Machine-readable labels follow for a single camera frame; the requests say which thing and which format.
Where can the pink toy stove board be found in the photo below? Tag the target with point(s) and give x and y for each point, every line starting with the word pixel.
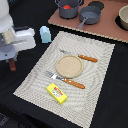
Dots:
pixel 106 27

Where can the beige woven placemat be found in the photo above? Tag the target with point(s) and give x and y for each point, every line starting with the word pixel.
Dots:
pixel 80 104

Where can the beige bowl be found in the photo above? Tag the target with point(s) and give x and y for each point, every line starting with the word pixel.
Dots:
pixel 123 14

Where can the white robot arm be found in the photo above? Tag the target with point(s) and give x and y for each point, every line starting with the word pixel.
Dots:
pixel 6 21

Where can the yellow butter box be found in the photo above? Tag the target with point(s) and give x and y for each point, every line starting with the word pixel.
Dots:
pixel 57 93

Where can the black stove burner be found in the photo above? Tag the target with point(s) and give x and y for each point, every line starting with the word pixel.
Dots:
pixel 98 4

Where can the grey cooking pot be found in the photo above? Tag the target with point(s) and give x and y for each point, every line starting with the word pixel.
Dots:
pixel 68 13

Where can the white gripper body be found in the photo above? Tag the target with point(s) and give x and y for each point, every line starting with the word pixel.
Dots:
pixel 11 42

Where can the red toy tomato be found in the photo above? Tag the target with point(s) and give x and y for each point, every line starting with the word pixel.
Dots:
pixel 67 7

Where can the round tan plate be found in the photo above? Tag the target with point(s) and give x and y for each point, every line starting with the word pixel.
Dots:
pixel 69 66

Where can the brown toy sausage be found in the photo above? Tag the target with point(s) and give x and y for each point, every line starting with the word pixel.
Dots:
pixel 12 65

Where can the fork with orange handle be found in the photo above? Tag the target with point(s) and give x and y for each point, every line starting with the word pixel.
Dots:
pixel 54 76

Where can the light blue cup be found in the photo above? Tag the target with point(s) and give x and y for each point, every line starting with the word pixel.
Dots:
pixel 45 34

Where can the grey frying pan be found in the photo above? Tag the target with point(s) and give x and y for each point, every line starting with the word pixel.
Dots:
pixel 89 15

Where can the knife with orange handle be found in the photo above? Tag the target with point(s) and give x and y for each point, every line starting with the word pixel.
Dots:
pixel 79 55

